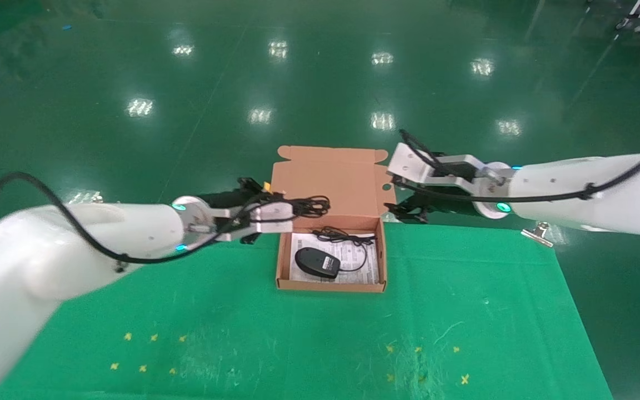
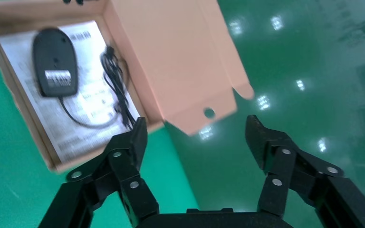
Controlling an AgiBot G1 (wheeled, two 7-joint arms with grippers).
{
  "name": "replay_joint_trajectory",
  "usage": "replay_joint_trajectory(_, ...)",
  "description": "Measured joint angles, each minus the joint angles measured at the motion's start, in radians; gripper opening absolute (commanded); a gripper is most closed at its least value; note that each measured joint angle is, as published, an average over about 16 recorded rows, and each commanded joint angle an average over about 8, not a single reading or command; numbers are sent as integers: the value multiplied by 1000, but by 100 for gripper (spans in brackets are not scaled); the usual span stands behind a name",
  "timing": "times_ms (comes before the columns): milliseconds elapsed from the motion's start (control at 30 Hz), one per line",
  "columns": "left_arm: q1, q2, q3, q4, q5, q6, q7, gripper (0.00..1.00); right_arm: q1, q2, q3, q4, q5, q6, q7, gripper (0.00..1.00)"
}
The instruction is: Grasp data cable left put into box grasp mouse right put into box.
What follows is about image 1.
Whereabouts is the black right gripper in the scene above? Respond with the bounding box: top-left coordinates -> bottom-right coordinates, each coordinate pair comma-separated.
384,194 -> 479,224

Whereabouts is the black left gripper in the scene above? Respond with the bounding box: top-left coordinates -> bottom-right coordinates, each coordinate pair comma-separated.
199,178 -> 268,245

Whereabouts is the black wired computer mouse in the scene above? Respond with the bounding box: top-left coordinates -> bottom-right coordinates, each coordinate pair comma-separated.
295,227 -> 377,279

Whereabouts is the open brown cardboard box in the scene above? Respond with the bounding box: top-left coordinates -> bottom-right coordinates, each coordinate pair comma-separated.
268,146 -> 397,293

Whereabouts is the printed white paper sheet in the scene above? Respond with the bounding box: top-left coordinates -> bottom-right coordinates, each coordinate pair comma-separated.
288,232 -> 379,284

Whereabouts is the metal binder clip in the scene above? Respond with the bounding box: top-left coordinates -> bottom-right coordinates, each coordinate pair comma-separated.
522,221 -> 554,248

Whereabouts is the green table cloth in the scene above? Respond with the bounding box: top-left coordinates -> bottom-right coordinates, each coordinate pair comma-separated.
0,204 -> 614,400

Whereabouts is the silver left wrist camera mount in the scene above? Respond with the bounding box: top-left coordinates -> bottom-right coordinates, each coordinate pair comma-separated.
209,200 -> 294,243

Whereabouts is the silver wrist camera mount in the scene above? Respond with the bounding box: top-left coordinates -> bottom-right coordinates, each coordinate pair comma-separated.
387,142 -> 507,202
209,200 -> 294,243

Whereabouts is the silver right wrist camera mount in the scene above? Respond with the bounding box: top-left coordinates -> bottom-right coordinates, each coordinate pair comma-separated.
387,142 -> 507,202

